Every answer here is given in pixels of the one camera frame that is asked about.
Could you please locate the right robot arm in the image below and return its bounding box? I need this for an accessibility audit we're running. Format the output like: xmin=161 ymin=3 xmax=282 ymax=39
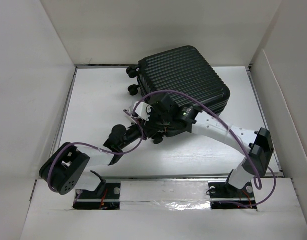
xmin=166 ymin=101 xmax=274 ymax=197

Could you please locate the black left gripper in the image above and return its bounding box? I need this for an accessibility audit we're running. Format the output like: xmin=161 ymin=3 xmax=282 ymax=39
xmin=118 ymin=118 xmax=157 ymax=150

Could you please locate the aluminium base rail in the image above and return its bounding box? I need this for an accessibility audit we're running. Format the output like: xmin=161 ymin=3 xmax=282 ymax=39
xmin=44 ymin=174 xmax=259 ymax=211

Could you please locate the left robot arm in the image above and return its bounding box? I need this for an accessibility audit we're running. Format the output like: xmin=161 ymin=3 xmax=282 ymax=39
xmin=38 ymin=125 xmax=144 ymax=199

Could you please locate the black hard-shell suitcase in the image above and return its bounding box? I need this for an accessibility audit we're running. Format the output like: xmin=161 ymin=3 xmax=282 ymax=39
xmin=125 ymin=45 xmax=231 ymax=145

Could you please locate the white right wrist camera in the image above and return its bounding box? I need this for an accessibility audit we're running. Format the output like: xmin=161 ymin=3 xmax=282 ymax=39
xmin=133 ymin=101 xmax=152 ymax=122

